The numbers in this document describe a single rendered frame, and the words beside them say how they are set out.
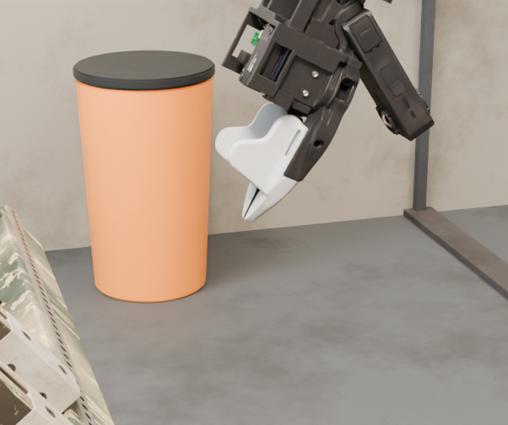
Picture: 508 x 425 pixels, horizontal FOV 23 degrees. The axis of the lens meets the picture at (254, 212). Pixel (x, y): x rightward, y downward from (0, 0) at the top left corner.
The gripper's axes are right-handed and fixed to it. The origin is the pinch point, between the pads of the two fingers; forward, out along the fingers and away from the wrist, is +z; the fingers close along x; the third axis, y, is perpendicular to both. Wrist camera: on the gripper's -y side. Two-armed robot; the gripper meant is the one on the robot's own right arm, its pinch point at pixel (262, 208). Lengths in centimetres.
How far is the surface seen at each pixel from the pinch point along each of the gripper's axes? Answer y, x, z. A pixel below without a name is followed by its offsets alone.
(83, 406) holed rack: -14, -50, 41
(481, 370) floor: -182, -203, 56
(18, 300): -11, -85, 43
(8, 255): -11, -104, 42
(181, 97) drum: -87, -280, 27
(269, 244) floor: -159, -322, 69
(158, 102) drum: -81, -279, 32
